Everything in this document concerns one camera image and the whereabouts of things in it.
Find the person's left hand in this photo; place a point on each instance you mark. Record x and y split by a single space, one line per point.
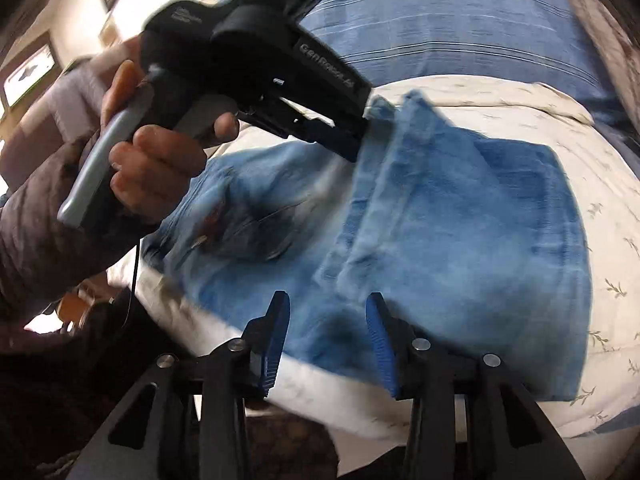
154 170

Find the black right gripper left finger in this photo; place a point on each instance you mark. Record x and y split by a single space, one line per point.
186 419

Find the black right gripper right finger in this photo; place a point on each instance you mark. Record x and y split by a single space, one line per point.
470 417

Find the beige brown patterned pillow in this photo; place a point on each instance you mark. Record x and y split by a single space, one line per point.
619 54

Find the grey quilted jacket sleeve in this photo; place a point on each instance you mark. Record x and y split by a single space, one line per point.
41 258

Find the cream leaf-print sheet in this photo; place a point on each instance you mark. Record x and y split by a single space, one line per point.
606 193

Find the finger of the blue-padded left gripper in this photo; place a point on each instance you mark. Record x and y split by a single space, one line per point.
340 132

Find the blue denim jeans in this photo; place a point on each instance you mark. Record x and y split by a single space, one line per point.
478 241

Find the wooden window frame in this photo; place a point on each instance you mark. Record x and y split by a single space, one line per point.
26 70

